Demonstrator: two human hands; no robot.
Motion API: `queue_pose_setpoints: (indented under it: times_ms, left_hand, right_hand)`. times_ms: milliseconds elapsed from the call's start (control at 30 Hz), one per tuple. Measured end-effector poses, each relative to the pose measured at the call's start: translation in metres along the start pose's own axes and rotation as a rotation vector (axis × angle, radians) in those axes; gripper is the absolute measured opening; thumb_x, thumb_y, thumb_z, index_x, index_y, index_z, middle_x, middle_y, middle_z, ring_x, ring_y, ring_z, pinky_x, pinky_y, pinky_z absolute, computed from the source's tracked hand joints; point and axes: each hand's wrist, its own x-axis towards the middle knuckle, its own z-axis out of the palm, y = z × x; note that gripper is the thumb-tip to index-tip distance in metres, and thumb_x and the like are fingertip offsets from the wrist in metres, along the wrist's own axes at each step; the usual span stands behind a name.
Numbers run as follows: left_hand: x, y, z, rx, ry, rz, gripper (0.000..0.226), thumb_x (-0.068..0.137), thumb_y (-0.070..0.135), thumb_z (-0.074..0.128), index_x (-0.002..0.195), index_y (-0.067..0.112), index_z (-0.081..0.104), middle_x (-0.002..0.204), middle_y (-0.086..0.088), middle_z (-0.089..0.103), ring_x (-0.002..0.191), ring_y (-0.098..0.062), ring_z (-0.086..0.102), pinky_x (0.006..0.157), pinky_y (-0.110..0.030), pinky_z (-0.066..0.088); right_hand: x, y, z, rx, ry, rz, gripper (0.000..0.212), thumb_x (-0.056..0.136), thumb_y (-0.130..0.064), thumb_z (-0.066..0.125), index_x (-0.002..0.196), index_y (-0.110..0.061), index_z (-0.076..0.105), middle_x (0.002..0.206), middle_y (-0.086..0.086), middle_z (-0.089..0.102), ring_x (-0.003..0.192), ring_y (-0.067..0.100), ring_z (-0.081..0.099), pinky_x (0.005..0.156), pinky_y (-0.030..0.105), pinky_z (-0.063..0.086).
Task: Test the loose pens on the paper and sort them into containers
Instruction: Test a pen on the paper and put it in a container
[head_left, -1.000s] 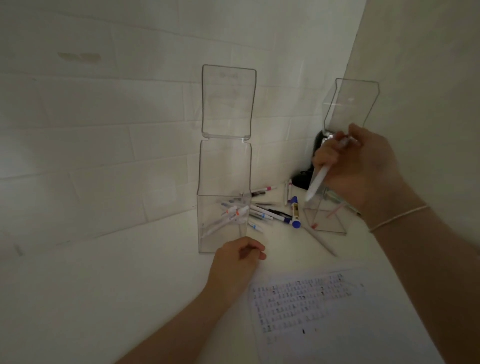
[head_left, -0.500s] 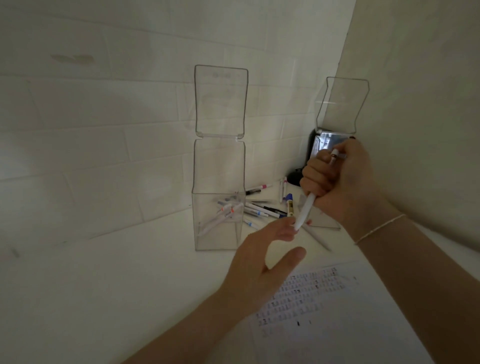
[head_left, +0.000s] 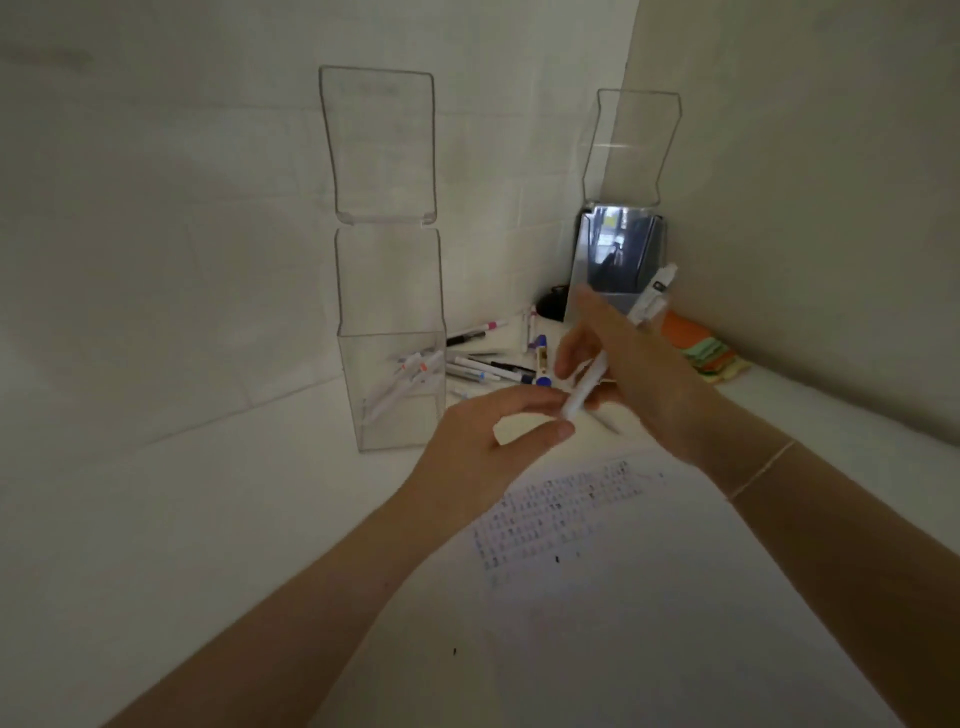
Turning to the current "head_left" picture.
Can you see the person's right hand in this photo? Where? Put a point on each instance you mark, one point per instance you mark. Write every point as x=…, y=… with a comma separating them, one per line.
x=660, y=397

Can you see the person's left hand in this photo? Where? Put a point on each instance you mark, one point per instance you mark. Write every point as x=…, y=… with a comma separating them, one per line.
x=465, y=472

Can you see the white pen black clip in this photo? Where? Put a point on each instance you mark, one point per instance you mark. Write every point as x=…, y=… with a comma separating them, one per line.
x=652, y=300

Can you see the pile of assorted pens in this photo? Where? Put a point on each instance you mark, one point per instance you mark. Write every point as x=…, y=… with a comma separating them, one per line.
x=487, y=369

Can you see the white pen orange clip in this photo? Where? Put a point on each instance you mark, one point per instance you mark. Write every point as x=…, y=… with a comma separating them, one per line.
x=416, y=377

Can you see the clear acrylic box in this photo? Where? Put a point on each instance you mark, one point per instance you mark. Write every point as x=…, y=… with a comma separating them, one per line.
x=386, y=277
x=630, y=150

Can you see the white paper sheet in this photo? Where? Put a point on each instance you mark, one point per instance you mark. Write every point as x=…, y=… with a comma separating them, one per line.
x=660, y=615

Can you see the person's left forearm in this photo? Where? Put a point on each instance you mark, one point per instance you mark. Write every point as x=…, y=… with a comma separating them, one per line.
x=285, y=630

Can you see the person's right forearm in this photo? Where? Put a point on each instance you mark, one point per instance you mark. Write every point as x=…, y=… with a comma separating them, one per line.
x=862, y=570

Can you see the stack of coloured sticky notes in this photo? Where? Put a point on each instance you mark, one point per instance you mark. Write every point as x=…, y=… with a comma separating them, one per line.
x=705, y=352

